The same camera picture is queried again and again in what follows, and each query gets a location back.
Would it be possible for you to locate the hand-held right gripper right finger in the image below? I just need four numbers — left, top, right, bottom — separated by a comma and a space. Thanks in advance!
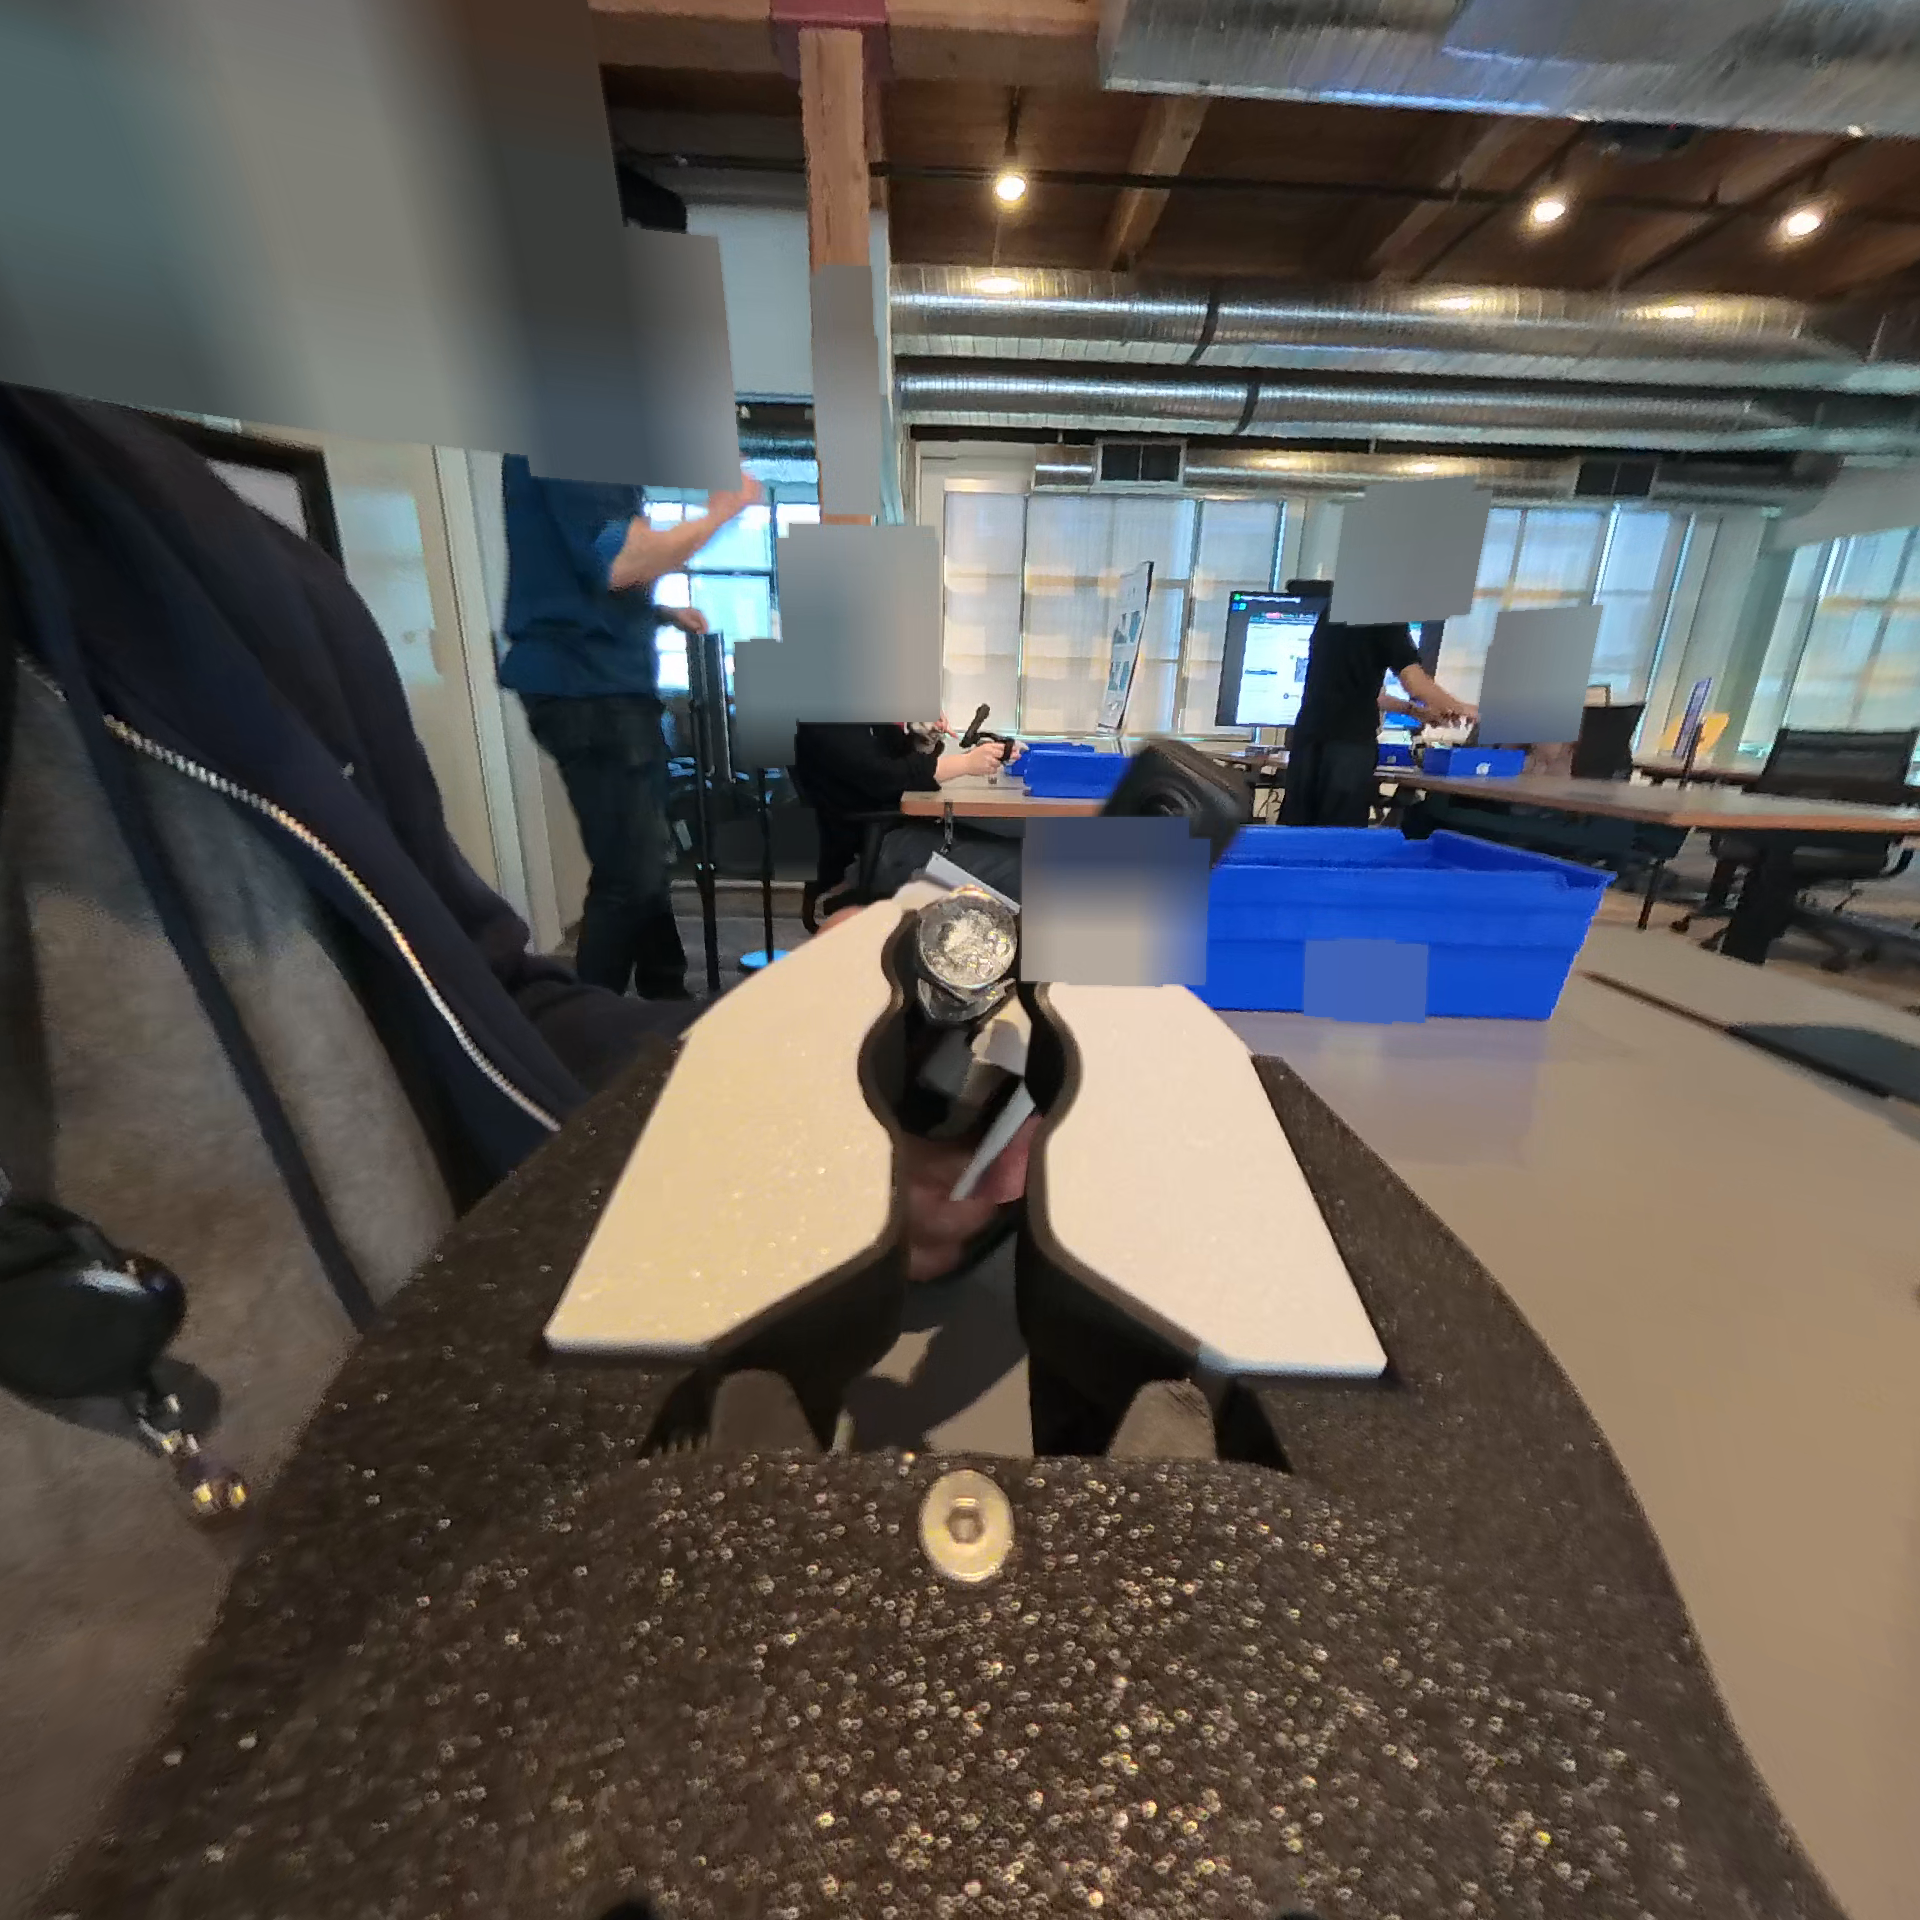
1015, 980, 1383, 1379

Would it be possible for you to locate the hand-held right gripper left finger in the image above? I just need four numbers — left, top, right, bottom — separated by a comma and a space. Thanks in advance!
545, 881, 918, 1366

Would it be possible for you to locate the silver hex bolt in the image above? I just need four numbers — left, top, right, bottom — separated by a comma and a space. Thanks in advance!
912, 888, 1025, 1028

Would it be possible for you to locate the person's left hand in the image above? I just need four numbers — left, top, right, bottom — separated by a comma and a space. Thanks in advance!
900, 1123, 1040, 1281

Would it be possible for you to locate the wooden office desk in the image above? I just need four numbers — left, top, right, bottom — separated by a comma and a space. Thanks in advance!
1387, 767, 1920, 838
900, 788, 1111, 824

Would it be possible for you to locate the printed banner stand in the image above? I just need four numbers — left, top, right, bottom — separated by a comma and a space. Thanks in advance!
1107, 562, 1158, 733

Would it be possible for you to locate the large computer monitor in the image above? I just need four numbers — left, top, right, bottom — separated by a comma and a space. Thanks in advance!
1215, 587, 1446, 733

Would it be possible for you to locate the black tripod stand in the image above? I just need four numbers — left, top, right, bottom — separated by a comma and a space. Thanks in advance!
684, 627, 789, 991

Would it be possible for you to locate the black office chair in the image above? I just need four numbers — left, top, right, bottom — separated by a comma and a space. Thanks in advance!
1713, 731, 1920, 968

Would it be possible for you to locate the person's navy zip jacket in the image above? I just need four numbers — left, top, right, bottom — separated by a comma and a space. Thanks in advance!
0, 383, 680, 1322

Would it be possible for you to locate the light wooden post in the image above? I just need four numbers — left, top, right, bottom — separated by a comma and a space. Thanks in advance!
799, 30, 889, 273

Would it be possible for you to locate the large silver air duct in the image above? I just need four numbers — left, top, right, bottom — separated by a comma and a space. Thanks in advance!
1101, 0, 1920, 141

